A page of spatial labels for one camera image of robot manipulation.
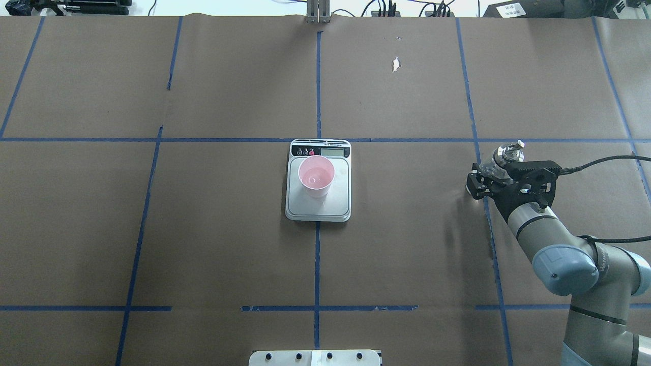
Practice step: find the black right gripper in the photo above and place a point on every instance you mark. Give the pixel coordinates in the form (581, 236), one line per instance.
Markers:
(504, 200)

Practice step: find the glass sauce bottle metal spout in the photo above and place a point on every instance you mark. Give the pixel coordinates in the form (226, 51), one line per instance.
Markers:
(501, 160)

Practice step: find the pink plastic cup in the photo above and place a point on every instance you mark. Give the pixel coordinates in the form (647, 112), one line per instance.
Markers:
(316, 174)

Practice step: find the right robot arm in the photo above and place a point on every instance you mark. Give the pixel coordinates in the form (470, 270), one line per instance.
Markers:
(600, 277)

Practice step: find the white digital kitchen scale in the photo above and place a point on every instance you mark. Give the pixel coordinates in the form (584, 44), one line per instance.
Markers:
(337, 204)

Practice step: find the grey device with label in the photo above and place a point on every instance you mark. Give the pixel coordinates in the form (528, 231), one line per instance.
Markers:
(568, 9)

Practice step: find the brown paper table cover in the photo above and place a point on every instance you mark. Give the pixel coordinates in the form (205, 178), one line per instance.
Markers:
(144, 167)

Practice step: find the black tripod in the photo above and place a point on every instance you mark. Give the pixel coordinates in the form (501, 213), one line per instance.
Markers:
(62, 8)

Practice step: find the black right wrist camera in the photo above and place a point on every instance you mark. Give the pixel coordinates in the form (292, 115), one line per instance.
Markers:
(534, 181)

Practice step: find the aluminium frame post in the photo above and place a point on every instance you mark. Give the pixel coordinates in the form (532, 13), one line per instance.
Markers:
(318, 11)

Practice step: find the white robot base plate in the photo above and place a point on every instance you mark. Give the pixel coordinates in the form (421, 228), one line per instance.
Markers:
(316, 357)

